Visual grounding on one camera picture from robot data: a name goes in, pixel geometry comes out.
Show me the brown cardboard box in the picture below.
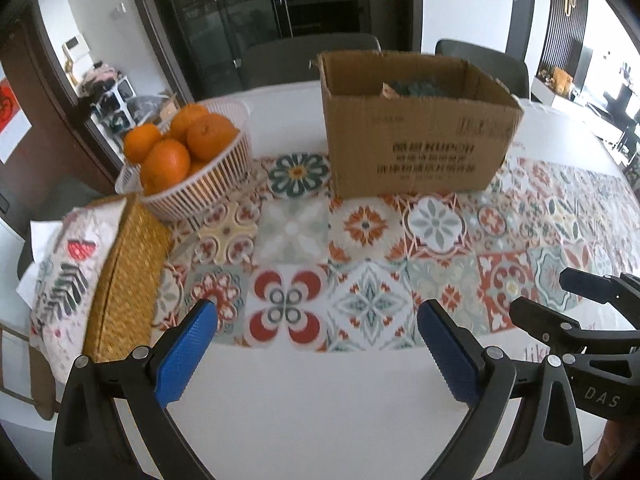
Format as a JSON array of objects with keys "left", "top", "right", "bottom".
[{"left": 319, "top": 50, "right": 525, "bottom": 200}]

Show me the pile of clothes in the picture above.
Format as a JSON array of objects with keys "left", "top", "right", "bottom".
[{"left": 82, "top": 62, "right": 123, "bottom": 96}]

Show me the small open cardboard box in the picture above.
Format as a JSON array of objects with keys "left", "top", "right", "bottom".
[{"left": 150, "top": 92, "right": 182, "bottom": 122}]

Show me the grey dining chair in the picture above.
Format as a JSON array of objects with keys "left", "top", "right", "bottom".
[
  {"left": 434, "top": 38, "right": 531, "bottom": 101},
  {"left": 240, "top": 33, "right": 382, "bottom": 92},
  {"left": 17, "top": 175, "right": 103, "bottom": 281}
]

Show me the floral tile table runner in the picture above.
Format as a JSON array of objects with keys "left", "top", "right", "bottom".
[{"left": 150, "top": 152, "right": 633, "bottom": 353}]

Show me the pile of oranges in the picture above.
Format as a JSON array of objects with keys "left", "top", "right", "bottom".
[{"left": 123, "top": 104, "right": 241, "bottom": 196}]

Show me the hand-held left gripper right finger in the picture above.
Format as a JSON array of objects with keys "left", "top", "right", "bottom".
[{"left": 416, "top": 299, "right": 586, "bottom": 480}]

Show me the white plastic fruit basket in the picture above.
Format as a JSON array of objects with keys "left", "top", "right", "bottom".
[{"left": 115, "top": 99, "right": 253, "bottom": 222}]

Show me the red and white door poster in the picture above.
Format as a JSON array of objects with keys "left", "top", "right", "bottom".
[{"left": 0, "top": 77, "right": 31, "bottom": 162}]

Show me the white shoe rack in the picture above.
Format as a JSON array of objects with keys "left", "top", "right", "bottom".
[{"left": 90, "top": 75, "right": 137, "bottom": 133}]

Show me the round wooden stool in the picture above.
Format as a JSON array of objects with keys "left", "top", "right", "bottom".
[{"left": 0, "top": 325, "right": 56, "bottom": 421}]

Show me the flat screen television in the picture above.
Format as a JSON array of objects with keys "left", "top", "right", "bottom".
[{"left": 567, "top": 45, "right": 596, "bottom": 96}]

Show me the person's right forearm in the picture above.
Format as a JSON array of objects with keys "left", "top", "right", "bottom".
[{"left": 597, "top": 417, "right": 628, "bottom": 467}]

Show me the white media cabinet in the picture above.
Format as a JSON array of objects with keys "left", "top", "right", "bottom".
[{"left": 530, "top": 76, "right": 566, "bottom": 108}]

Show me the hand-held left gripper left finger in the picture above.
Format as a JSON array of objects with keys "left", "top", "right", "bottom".
[{"left": 51, "top": 299, "right": 219, "bottom": 480}]

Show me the brown wooden door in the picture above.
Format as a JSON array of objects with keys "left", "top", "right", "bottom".
[{"left": 0, "top": 7, "right": 118, "bottom": 211}]

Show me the dark slatted wall panel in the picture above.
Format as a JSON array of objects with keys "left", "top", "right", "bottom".
[{"left": 542, "top": 0, "right": 591, "bottom": 78}]

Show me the white paper tissue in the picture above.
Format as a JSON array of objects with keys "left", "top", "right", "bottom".
[{"left": 16, "top": 220, "right": 63, "bottom": 306}]

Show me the grey plastic bag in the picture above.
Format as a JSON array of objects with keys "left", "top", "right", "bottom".
[{"left": 126, "top": 95, "right": 166, "bottom": 123}]

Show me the white wall intercom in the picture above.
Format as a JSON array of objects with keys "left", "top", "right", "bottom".
[{"left": 62, "top": 35, "right": 93, "bottom": 86}]

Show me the dark glass sliding door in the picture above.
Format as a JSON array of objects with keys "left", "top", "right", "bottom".
[{"left": 125, "top": 0, "right": 426, "bottom": 106}]

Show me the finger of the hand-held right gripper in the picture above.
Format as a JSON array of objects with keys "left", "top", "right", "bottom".
[
  {"left": 510, "top": 297, "right": 640, "bottom": 358},
  {"left": 559, "top": 267, "right": 640, "bottom": 307}
]

